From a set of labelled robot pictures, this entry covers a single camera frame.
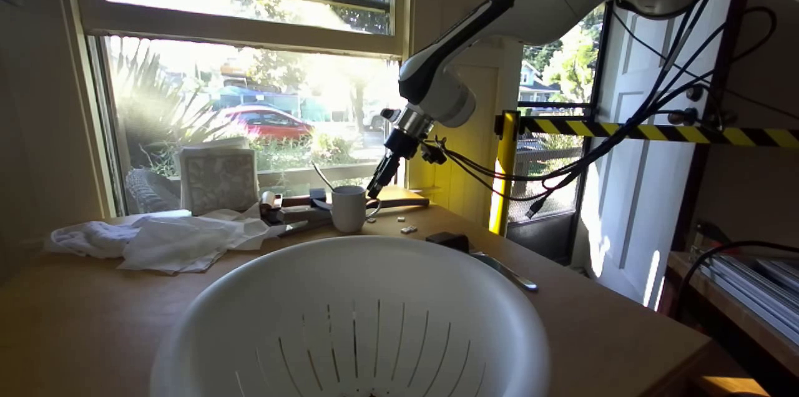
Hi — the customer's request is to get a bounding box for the white mug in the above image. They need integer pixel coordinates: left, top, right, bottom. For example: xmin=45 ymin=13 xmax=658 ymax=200
xmin=330 ymin=185 xmax=382 ymax=235

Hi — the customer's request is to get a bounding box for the wooden cutting board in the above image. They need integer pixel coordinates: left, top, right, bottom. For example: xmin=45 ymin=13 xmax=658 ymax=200
xmin=282 ymin=187 xmax=431 ymax=212

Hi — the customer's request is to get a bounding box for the metal spoon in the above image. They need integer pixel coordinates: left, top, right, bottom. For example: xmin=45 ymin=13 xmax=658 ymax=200
xmin=311 ymin=162 xmax=336 ymax=192

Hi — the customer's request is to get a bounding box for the small black box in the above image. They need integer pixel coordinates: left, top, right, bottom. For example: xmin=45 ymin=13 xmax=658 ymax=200
xmin=426 ymin=232 xmax=471 ymax=254

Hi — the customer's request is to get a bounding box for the white plastic colander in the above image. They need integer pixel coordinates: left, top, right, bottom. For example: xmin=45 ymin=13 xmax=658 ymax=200
xmin=150 ymin=235 xmax=552 ymax=397

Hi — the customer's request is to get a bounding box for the white square patterned tile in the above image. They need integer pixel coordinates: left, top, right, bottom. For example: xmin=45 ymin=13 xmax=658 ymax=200
xmin=177 ymin=146 xmax=260 ymax=217

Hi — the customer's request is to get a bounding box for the window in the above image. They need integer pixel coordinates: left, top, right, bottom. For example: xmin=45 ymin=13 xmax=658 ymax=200
xmin=66 ymin=0 xmax=413 ymax=218

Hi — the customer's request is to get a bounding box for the white crumpled cloth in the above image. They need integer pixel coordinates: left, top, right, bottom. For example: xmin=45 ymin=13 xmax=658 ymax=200
xmin=44 ymin=205 xmax=289 ymax=275

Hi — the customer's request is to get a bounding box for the grey woven basket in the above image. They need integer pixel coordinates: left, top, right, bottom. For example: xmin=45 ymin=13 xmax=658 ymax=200
xmin=124 ymin=169 xmax=182 ymax=215

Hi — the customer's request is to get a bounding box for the white door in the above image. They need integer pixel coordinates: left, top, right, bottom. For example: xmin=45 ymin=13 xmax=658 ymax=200
xmin=586 ymin=0 xmax=738 ymax=311

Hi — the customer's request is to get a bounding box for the yellow black striped barrier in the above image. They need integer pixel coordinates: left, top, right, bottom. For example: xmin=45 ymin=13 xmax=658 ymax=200
xmin=495 ymin=115 xmax=799 ymax=149

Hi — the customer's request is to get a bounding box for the wooden shelf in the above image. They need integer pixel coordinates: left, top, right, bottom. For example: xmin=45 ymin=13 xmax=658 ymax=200
xmin=664 ymin=251 xmax=799 ymax=380

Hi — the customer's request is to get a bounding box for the stack of books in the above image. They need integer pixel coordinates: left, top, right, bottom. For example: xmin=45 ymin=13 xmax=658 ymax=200
xmin=692 ymin=246 xmax=799 ymax=348

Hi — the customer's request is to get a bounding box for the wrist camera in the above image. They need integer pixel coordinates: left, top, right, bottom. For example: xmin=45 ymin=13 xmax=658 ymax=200
xmin=419 ymin=137 xmax=448 ymax=166

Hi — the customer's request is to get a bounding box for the yellow post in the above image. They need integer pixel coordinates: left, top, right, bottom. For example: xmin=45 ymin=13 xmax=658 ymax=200
xmin=488 ymin=110 xmax=521 ymax=237

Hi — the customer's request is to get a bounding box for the black cable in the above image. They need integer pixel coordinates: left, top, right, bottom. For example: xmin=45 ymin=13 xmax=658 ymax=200
xmin=676 ymin=240 xmax=799 ymax=307

